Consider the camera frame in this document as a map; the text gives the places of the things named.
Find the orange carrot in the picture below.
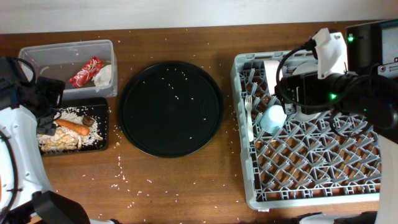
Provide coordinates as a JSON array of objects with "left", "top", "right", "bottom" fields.
[{"left": 55, "top": 119, "right": 90, "bottom": 136}]

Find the light grey plate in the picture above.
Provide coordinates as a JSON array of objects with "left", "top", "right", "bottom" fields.
[{"left": 292, "top": 62, "right": 320, "bottom": 123}]

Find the pink bowl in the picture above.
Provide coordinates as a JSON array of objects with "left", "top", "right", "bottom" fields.
[{"left": 264, "top": 60, "right": 280, "bottom": 95}]

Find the brown food scrap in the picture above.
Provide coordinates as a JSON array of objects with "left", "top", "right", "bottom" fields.
[{"left": 82, "top": 115, "right": 95, "bottom": 127}]

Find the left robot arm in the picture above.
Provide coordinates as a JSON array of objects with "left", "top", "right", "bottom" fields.
[{"left": 1, "top": 57, "right": 97, "bottom": 224}]

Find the grey dishwasher rack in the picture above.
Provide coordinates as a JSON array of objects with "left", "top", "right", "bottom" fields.
[{"left": 230, "top": 52, "right": 381, "bottom": 212}]

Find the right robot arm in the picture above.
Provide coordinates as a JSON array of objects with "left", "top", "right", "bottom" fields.
[{"left": 275, "top": 19, "right": 397, "bottom": 223}]

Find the white plastic fork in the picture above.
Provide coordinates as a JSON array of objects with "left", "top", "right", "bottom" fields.
[{"left": 244, "top": 95, "right": 254, "bottom": 142}]

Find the red snack wrapper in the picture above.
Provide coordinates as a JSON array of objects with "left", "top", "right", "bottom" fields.
[{"left": 69, "top": 57, "right": 104, "bottom": 88}]

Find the clear plastic bin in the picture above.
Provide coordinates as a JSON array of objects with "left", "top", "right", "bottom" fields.
[{"left": 18, "top": 40, "right": 118, "bottom": 100}]

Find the round black tray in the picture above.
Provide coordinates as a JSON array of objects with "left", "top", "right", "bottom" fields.
[{"left": 118, "top": 61, "right": 224, "bottom": 158}]

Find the white tissue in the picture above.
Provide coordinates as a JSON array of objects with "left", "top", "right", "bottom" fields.
[{"left": 92, "top": 65, "right": 112, "bottom": 86}]

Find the black rectangular tray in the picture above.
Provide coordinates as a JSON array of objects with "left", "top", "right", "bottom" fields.
[{"left": 37, "top": 96, "right": 109, "bottom": 156}]

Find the blue cup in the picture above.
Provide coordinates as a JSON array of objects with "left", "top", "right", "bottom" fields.
[{"left": 259, "top": 105, "right": 287, "bottom": 135}]

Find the rice and peanut waste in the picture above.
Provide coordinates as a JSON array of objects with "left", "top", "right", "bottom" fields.
[{"left": 37, "top": 106, "right": 104, "bottom": 153}]

